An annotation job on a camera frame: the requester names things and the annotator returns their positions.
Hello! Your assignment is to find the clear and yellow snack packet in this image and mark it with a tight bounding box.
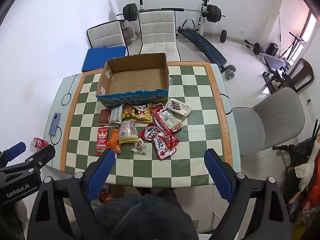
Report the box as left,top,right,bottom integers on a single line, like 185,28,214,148
118,120,139,144

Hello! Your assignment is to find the yellow cartoon snack packet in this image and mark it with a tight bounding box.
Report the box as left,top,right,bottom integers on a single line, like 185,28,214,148
134,104,153,122

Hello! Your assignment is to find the small white snack packet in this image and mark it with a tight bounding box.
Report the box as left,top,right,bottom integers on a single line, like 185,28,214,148
132,141,148,155

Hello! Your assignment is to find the black speaker box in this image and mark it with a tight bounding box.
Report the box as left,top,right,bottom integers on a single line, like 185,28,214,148
267,42,279,55

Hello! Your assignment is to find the cardboard box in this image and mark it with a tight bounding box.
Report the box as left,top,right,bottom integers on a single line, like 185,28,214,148
96,53,170,108

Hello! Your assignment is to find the window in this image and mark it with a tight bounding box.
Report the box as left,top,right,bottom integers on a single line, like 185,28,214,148
287,10,320,63

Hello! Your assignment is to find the clear packet with red label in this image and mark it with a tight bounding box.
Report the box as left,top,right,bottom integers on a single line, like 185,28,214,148
160,110,183,132

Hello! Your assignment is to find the red packet with white label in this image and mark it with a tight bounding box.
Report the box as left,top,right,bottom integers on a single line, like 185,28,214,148
139,123,163,143

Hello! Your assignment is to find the small chrome dumbbell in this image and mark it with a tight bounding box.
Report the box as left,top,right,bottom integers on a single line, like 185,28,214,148
225,65,237,79

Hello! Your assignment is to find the blue cushion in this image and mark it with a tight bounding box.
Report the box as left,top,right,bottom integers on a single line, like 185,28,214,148
82,46,127,72

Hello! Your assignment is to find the dark red packet at edge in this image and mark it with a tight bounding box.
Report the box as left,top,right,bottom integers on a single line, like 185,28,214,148
99,109,112,126

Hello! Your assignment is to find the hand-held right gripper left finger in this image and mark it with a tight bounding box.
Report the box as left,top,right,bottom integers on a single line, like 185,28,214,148
29,149,117,240

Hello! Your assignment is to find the black and blue sit-up bench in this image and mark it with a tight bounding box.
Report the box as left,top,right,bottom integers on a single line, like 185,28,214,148
177,19,237,73

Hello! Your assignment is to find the green bag of coloured candies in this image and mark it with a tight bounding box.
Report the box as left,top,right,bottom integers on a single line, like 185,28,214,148
121,104,138,120

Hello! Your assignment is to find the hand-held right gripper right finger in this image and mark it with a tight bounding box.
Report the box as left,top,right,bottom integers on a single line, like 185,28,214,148
204,149,294,240

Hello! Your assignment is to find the red sausage stick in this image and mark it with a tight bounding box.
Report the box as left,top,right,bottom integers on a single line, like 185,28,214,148
151,110,173,137

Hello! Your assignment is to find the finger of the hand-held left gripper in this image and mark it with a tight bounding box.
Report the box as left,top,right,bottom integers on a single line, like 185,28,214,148
0,142,27,165
0,144,56,180

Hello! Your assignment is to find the white biscuit packet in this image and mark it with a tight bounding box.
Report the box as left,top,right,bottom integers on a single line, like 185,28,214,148
164,98,193,117

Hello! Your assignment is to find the orange snack packet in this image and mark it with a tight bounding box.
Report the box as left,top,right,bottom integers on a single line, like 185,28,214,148
106,129,122,153

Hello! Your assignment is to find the blue smartphone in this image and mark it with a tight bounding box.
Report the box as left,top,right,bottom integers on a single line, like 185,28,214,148
49,112,61,136

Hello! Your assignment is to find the long red snack packet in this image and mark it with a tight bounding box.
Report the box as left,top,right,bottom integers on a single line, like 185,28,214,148
95,127,109,156

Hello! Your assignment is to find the white barbell rack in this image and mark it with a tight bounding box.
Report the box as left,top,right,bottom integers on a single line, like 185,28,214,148
136,0,212,37

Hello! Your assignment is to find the black scooter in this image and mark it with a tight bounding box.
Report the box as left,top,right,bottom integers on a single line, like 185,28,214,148
272,120,320,173

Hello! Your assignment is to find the barbell with black plates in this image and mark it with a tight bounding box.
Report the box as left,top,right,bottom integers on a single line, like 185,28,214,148
116,3,225,22

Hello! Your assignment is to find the grey shell chair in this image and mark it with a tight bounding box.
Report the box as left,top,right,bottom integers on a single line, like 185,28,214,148
231,87,306,158

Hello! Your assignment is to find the person's dark fleece clothing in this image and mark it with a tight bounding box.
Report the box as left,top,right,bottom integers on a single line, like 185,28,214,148
94,191,198,240

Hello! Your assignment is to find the dark wooden chair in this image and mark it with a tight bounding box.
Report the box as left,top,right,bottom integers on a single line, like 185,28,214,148
271,57,315,93

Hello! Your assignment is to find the white packet with red top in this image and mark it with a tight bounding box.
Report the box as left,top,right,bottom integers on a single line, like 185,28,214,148
151,104,165,120

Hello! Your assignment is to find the white and blue snack packet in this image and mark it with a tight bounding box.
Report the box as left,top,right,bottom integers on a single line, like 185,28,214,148
109,105,123,124

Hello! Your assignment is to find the short barbell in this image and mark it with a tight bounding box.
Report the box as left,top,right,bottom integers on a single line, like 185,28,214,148
220,29,262,55

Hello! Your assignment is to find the red soda can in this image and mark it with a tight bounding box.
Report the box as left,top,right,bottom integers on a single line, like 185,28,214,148
32,137,48,150

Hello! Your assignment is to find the large red snack packet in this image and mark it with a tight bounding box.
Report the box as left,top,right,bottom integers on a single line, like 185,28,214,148
154,134,180,161

